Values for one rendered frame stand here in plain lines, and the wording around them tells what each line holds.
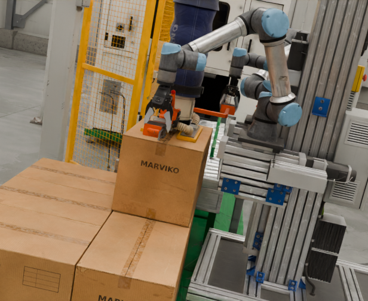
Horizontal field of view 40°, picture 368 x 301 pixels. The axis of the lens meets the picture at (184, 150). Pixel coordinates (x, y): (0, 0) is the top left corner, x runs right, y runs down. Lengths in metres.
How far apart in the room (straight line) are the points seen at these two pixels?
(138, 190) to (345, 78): 1.16
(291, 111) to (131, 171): 0.82
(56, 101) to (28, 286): 2.08
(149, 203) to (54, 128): 1.67
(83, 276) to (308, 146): 1.31
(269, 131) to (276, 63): 0.37
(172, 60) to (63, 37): 1.96
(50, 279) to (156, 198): 0.70
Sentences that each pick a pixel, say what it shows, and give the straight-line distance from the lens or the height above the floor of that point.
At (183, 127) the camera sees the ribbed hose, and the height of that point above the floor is 1.02.
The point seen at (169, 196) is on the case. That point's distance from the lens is 2.51.
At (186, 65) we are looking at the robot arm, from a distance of 2.09.
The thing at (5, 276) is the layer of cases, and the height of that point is 0.43.
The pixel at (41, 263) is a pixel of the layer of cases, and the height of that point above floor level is 0.52.
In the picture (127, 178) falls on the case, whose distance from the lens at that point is 2.52.
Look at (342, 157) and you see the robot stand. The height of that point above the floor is 1.01.
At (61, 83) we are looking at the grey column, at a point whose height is 0.89.
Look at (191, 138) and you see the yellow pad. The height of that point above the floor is 0.96.
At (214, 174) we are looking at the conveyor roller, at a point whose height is 0.53.
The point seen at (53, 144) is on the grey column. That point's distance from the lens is 4.06.
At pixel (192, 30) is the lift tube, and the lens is 2.57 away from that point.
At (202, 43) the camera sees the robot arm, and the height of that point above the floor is 1.44.
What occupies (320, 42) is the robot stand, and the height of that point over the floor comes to 1.54.
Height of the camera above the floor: 1.54
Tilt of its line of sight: 15 degrees down
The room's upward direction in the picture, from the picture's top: 11 degrees clockwise
